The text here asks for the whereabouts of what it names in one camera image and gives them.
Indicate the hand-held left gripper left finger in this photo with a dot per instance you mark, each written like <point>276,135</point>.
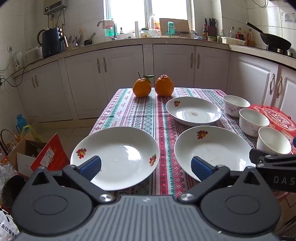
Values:
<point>91,168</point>

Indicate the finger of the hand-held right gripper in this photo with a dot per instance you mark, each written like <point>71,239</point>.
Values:
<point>272,158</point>

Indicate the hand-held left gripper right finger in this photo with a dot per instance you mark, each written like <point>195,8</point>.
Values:
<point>200,168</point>

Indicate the white bowl pink floral print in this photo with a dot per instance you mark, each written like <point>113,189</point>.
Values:
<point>249,126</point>
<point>269,146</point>
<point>233,109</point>

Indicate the white plate one fruit print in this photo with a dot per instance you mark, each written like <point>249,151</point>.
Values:
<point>217,148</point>

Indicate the white plate two fruit prints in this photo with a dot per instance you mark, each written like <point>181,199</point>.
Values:
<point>120,150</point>

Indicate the white plate with brown stain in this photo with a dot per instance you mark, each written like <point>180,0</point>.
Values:
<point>196,109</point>

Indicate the red gift box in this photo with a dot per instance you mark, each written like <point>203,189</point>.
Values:
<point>281,120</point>

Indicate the red cardboard box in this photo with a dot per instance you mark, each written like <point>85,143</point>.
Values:
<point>50,153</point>

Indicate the yellow green bag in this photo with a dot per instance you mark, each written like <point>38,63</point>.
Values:
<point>32,133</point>

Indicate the open brown cardboard box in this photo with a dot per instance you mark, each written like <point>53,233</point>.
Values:
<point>23,150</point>

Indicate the patterned red green tablecloth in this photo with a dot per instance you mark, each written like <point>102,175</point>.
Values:
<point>141,111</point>

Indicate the black bucket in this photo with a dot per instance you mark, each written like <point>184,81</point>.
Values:
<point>12,190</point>

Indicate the blue plastic bottle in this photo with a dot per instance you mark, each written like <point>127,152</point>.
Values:
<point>20,124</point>

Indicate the bumpy orange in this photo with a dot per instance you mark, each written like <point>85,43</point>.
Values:
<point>164,86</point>

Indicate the orange with stem and leaf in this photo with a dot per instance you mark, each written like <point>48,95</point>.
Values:
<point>141,88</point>

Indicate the white printed bag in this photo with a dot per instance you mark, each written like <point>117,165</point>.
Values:
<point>7,224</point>

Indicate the white kitchen cabinets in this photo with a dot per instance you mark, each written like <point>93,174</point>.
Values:
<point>124,67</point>

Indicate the black wok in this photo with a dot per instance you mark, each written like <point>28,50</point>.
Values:
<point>276,41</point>

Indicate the white plastic tray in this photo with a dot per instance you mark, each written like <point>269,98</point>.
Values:
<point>232,41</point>

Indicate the dark mortar with pestle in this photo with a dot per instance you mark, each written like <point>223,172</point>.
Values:
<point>88,41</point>

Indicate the white countertop appliance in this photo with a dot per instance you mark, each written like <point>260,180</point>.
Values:
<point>33,53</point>

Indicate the utensil holder with utensils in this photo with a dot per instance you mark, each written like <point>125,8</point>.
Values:
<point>74,40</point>

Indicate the dark blue air fryer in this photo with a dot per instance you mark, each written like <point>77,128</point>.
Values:
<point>53,44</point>

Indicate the dark sauce bottle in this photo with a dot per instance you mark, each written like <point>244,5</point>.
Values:
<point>204,33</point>

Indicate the metal kitchen faucet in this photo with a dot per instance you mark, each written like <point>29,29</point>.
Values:
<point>114,34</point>

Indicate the knife block with knives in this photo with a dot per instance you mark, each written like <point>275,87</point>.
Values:
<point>211,30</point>

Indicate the glass mug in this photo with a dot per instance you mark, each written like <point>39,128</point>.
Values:
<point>155,33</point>

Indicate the teal water bottle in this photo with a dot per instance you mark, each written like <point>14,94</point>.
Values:
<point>171,29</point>

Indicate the brown cardboard sheet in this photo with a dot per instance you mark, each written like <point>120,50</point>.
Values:
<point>181,25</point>

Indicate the pink cloth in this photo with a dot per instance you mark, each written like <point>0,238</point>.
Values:
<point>108,23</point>

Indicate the stack of white plastic cups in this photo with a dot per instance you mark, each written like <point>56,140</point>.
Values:
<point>137,30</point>

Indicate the glass jar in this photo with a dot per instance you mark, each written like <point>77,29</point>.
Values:
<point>145,33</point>

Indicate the kitchen window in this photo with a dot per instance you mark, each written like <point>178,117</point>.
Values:
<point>161,11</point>

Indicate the white water heater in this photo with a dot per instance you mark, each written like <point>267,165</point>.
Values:
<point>55,6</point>

